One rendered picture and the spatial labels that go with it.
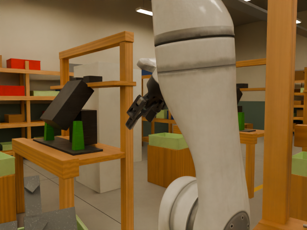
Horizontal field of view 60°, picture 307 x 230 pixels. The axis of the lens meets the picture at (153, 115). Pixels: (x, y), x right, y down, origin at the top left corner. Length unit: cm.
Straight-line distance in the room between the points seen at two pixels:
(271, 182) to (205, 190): 92
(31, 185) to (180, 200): 64
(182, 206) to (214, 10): 23
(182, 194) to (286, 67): 89
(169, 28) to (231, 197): 20
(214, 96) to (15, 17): 710
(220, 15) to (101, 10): 806
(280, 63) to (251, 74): 1117
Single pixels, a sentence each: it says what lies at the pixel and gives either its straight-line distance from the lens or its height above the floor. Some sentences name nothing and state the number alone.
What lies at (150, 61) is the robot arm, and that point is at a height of 148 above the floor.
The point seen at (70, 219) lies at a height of 100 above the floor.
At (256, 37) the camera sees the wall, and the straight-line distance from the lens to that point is 1249.
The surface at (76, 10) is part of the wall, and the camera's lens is 794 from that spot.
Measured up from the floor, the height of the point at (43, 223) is 101.
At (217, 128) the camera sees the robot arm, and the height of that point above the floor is 135.
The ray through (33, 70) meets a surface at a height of 201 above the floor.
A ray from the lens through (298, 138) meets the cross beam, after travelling 125.
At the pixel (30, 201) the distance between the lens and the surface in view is 93.
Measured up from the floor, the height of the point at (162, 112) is 100.
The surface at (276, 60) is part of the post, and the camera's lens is 118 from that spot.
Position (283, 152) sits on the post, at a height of 117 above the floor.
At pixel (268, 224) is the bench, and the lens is 125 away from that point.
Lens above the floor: 139
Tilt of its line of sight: 4 degrees down
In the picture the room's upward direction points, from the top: straight up
